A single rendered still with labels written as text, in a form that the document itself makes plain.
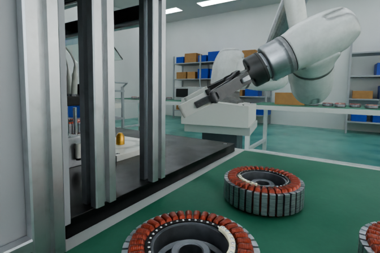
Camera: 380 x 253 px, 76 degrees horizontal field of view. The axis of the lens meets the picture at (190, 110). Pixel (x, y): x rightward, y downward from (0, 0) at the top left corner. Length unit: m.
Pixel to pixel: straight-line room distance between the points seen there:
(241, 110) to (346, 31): 0.60
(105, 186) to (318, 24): 0.51
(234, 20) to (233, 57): 6.65
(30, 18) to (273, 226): 0.33
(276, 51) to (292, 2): 0.29
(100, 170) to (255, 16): 7.45
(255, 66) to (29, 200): 0.47
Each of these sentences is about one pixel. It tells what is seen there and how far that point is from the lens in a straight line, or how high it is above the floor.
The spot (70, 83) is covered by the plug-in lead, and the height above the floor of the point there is 0.92.
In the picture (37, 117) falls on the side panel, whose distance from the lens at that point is 0.25.
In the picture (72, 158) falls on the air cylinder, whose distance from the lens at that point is 0.49.
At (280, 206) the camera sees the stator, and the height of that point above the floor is 0.77.
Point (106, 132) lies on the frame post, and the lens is 0.31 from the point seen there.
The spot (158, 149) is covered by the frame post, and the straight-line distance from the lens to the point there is 0.38.
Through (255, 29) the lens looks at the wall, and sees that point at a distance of 7.56.
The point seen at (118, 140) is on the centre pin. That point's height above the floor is 0.79.
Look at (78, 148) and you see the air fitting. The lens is 0.48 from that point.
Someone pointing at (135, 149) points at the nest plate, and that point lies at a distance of 0.54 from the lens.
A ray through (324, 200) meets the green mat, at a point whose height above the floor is 0.75.
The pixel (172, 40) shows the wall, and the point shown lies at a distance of 8.91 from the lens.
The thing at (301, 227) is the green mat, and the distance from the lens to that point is 0.35.
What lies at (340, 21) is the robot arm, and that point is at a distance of 0.62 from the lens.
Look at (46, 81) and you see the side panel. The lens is 0.26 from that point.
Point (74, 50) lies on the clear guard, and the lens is 0.95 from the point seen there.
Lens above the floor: 0.91
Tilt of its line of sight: 5 degrees down
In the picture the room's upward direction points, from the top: 1 degrees clockwise
